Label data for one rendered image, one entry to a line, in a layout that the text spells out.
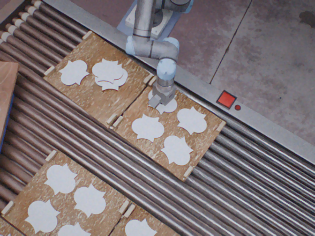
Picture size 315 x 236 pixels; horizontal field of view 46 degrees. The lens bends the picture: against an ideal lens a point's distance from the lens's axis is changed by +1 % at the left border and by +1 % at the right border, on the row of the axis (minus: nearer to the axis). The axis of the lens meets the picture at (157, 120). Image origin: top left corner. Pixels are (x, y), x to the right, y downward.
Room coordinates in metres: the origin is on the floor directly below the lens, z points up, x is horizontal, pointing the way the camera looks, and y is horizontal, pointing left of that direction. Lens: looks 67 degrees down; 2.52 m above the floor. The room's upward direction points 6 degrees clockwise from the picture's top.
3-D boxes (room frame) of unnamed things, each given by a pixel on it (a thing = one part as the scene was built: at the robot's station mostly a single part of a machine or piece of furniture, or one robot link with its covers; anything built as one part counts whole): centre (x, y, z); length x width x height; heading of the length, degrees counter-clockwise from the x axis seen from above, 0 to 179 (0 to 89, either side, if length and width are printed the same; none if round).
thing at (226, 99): (0.81, -0.32, 0.92); 0.06 x 0.06 x 0.01; 62
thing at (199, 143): (0.64, -0.06, 0.93); 0.41 x 0.35 x 0.02; 59
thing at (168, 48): (0.86, 0.00, 1.21); 0.11 x 0.11 x 0.08; 87
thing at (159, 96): (0.74, 0.00, 1.05); 0.12 x 0.09 x 0.16; 142
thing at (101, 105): (0.85, 0.30, 0.93); 0.41 x 0.35 x 0.02; 57
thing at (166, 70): (0.76, -0.02, 1.21); 0.09 x 0.08 x 0.11; 177
